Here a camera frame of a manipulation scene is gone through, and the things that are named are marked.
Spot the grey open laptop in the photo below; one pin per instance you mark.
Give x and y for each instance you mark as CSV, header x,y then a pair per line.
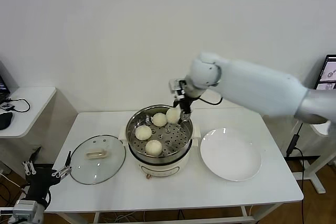
x,y
328,72

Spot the cream electric cooker base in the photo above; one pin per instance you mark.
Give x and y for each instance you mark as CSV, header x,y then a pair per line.
x,y
162,169

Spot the silver right wrist box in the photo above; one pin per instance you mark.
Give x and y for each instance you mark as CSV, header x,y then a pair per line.
x,y
174,85

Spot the black computer mouse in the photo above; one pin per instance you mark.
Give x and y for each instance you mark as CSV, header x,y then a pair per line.
x,y
5,120

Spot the white side table rounded top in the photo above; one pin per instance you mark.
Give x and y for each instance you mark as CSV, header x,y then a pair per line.
x,y
34,103

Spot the round glass pot lid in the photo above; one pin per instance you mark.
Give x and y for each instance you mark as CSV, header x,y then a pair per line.
x,y
105,166

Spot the white steamed baozi bun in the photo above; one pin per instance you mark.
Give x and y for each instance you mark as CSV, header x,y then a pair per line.
x,y
153,147
143,132
172,115
159,119

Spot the white side table with label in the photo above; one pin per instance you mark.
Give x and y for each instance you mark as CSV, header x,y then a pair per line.
x,y
319,182

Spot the white wall socket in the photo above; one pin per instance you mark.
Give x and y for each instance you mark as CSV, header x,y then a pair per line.
x,y
35,151

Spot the white main table frame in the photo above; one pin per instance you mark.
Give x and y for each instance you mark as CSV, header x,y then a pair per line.
x,y
168,220

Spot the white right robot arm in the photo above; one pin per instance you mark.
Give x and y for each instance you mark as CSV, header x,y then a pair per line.
x,y
262,87

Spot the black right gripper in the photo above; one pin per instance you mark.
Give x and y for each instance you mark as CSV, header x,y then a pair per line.
x,y
185,102

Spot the stainless steel steamer basket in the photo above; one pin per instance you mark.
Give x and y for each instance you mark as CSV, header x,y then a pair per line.
x,y
160,159

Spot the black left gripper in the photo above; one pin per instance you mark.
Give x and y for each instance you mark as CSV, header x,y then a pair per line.
x,y
42,178

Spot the black open laptop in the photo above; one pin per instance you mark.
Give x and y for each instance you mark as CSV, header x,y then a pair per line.
x,y
3,87

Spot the round white plate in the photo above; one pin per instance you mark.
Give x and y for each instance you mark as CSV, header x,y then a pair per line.
x,y
231,155

